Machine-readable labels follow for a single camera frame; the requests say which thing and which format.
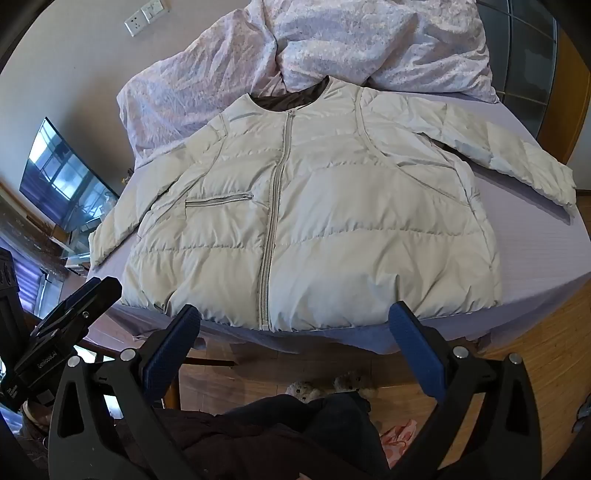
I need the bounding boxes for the wooden television cabinet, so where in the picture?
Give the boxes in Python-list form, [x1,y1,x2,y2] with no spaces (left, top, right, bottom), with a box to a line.
[0,180,95,296]

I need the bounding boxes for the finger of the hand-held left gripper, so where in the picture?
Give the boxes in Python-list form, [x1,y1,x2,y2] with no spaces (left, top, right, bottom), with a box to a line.
[55,276,122,319]
[34,313,90,344]

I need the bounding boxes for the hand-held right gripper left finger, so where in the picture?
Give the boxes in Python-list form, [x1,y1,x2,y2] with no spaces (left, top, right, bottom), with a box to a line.
[46,304,201,480]

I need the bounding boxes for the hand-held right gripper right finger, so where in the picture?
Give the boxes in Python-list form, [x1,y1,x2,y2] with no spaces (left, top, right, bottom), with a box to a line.
[388,301,550,480]

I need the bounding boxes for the wall-mounted television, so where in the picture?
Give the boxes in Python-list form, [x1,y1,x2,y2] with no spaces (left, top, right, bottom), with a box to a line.
[19,117,120,234]

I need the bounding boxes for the cream puffer jacket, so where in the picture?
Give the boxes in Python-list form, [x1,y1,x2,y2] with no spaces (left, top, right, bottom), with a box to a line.
[89,76,578,332]

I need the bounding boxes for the dark glass grid door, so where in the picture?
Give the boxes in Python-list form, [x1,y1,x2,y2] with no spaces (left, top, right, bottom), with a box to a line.
[480,0,588,155]

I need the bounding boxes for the bed with lilac sheet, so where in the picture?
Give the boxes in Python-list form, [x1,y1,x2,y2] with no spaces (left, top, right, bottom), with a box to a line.
[85,90,591,358]

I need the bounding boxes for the fuzzy grey slipper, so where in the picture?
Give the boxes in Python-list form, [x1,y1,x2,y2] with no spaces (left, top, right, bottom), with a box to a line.
[285,380,325,403]
[333,371,376,398]

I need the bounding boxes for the pink floral quilt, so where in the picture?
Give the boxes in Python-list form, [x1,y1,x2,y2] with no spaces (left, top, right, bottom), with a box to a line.
[115,0,500,168]

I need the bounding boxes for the pink patterned cloth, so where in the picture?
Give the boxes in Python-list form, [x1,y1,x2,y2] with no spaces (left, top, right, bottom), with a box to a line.
[379,419,419,468]

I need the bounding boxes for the person's dark clothed legs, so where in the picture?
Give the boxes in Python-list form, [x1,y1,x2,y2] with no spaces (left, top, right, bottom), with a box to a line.
[115,391,393,480]

